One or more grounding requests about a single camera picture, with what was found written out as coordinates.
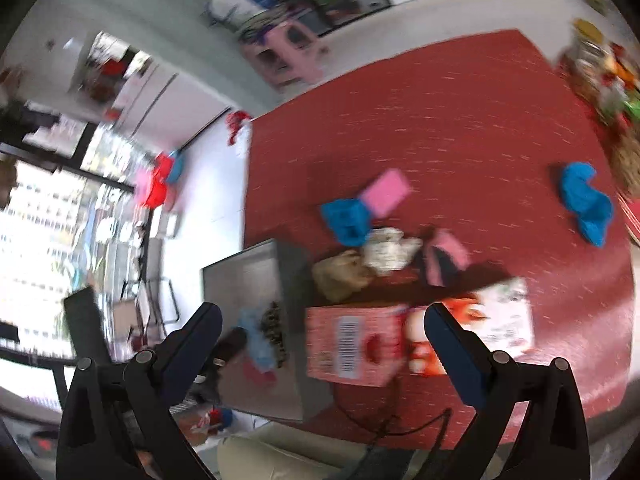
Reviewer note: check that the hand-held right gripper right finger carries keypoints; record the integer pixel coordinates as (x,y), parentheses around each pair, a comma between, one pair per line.
(455,355)

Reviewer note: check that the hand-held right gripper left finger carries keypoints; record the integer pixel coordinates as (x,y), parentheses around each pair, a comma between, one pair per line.
(200,350)

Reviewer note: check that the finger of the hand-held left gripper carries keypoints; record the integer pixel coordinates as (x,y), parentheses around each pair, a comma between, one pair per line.
(232,342)

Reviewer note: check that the leopard print cloth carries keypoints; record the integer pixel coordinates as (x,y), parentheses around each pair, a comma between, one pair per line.
(276,330)

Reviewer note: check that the grey metal box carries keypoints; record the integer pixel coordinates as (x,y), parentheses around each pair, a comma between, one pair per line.
(240,280)

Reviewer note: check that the pink and black cloth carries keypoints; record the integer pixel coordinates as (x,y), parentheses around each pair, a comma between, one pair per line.
(445,255)

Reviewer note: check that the white dotted cloth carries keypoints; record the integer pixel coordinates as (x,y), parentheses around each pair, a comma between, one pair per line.
(390,252)

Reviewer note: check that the beige sock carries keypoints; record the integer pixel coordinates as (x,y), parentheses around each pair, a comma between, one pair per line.
(340,275)

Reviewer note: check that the blue mesh cloth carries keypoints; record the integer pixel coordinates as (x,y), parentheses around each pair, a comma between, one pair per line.
(585,200)
(345,220)

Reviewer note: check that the pink sponge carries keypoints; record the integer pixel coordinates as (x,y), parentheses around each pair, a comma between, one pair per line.
(385,192)

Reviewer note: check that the fox printed white bag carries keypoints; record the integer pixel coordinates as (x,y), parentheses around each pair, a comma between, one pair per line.
(500,320)

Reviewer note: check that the red plastic bucket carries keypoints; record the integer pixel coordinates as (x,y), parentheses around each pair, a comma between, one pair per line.
(157,185)

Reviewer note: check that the blue plastic basin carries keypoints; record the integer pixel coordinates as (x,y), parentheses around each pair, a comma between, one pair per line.
(176,167)

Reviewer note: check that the red cloth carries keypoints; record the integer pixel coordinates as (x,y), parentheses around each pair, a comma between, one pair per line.
(237,122)

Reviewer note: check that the red speckled tablecloth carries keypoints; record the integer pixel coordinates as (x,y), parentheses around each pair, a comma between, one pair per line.
(425,110)

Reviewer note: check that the pink plastic stool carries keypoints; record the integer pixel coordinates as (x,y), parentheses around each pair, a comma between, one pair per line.
(285,55)

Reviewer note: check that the yellow lid jar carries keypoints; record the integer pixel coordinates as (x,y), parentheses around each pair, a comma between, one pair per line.
(587,30)

